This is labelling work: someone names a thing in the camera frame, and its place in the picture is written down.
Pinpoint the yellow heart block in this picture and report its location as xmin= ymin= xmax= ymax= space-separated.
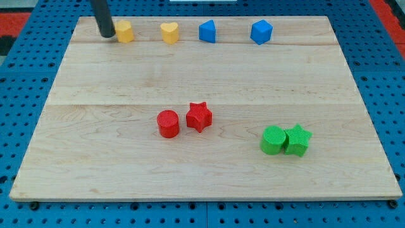
xmin=160 ymin=22 xmax=179 ymax=44

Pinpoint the green cylinder block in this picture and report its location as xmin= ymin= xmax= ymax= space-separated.
xmin=259 ymin=125 xmax=287 ymax=155

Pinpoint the blue cube block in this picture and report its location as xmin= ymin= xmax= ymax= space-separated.
xmin=250 ymin=20 xmax=273 ymax=45

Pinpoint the red star block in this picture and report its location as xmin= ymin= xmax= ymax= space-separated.
xmin=186 ymin=102 xmax=213 ymax=133

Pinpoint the blue triangle block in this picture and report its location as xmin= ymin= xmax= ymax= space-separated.
xmin=199 ymin=20 xmax=216 ymax=43

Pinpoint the green star block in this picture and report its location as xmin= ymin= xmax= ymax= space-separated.
xmin=284 ymin=123 xmax=313 ymax=157

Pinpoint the yellow hexagon block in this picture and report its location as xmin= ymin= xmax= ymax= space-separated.
xmin=115 ymin=20 xmax=135 ymax=43

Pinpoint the red cylinder block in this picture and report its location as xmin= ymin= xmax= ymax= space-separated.
xmin=157 ymin=110 xmax=180 ymax=138

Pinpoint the light wooden board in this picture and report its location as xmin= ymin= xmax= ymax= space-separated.
xmin=9 ymin=16 xmax=402 ymax=202

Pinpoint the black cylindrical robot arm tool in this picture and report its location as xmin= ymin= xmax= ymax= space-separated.
xmin=90 ymin=0 xmax=115 ymax=38

